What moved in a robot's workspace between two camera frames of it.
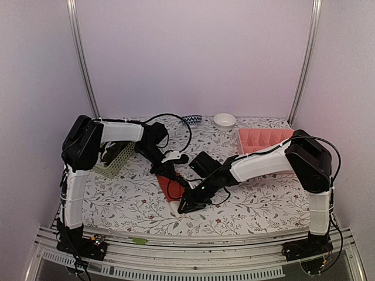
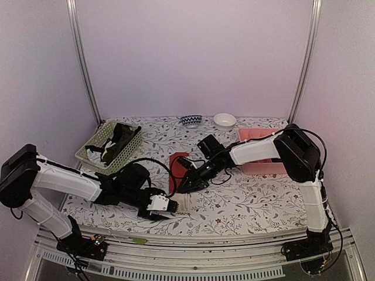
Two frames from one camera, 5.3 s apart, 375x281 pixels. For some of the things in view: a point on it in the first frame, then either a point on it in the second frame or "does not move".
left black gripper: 164,168 to 153,217
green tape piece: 139,240 does not move
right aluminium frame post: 309,54 does not move
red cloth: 174,193 to 177,171
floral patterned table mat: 132,196 does not move
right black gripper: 193,203 to 197,182
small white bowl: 224,122 does not move
